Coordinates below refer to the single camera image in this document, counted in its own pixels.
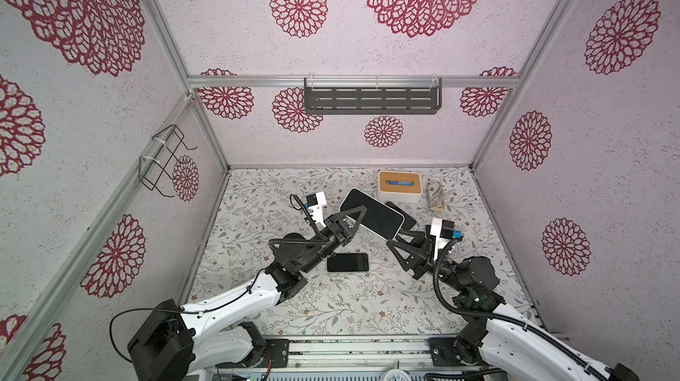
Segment white tissue box wooden lid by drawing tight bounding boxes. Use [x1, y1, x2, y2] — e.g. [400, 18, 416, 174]
[377, 170, 423, 203]

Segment grey wall shelf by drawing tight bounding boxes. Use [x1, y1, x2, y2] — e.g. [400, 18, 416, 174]
[303, 78, 442, 115]

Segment black wire wall basket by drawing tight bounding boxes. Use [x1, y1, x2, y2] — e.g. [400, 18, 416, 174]
[137, 124, 200, 202]

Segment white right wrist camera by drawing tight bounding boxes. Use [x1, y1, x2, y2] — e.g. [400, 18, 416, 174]
[430, 218, 463, 262]

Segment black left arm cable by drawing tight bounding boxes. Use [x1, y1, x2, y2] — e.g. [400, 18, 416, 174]
[108, 268, 267, 364]

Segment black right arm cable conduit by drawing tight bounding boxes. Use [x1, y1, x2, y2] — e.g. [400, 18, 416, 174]
[432, 237, 612, 381]

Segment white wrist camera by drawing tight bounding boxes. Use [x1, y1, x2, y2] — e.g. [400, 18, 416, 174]
[306, 192, 327, 228]
[430, 218, 463, 262]

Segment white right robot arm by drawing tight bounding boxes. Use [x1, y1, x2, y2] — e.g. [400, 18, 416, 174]
[387, 223, 638, 380]

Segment black phone clear case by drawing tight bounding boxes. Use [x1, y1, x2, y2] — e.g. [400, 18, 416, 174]
[326, 253, 369, 273]

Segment map print glasses case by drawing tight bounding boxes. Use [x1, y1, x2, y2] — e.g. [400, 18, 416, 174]
[427, 180, 446, 214]

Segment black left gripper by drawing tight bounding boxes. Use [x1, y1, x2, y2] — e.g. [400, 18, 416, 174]
[300, 205, 366, 276]

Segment black phone pale green case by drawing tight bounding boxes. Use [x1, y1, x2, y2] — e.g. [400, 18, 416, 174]
[340, 189, 405, 240]

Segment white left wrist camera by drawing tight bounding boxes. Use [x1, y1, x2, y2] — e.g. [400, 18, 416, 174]
[306, 192, 327, 228]

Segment black phone light blue case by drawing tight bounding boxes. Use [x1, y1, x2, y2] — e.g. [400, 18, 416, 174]
[385, 201, 417, 231]

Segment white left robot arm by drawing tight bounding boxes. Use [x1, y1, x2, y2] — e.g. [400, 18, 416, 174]
[127, 206, 367, 380]

